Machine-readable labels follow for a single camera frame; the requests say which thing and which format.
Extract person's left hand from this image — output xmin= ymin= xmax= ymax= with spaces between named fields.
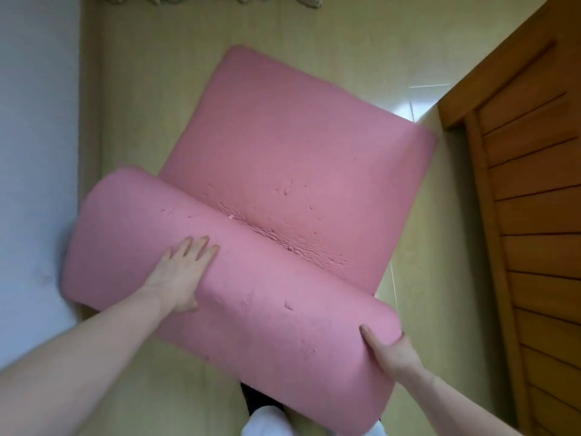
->
xmin=140 ymin=234 xmax=222 ymax=315

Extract person's right hand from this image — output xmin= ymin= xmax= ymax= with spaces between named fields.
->
xmin=359 ymin=323 xmax=427 ymax=384

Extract pink yoga mat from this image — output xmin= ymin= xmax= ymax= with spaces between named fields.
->
xmin=61 ymin=45 xmax=439 ymax=436

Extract person's left forearm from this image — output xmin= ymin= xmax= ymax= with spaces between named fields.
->
xmin=0 ymin=288 xmax=176 ymax=436

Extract person's right forearm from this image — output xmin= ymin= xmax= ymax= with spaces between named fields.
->
xmin=399 ymin=365 xmax=523 ymax=436

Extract person's black left shoe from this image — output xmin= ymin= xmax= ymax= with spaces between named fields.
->
xmin=240 ymin=382 xmax=284 ymax=416

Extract person's white trousers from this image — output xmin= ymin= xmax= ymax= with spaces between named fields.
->
xmin=240 ymin=406 xmax=387 ymax=436

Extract wooden bed frame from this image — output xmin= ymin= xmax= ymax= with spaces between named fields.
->
xmin=438 ymin=0 xmax=581 ymax=436

